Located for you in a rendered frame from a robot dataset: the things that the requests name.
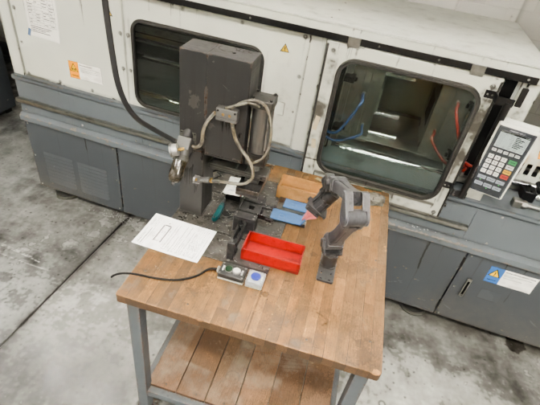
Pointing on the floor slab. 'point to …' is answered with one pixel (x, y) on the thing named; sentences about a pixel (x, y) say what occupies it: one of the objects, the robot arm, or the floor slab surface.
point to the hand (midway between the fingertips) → (304, 218)
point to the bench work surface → (264, 321)
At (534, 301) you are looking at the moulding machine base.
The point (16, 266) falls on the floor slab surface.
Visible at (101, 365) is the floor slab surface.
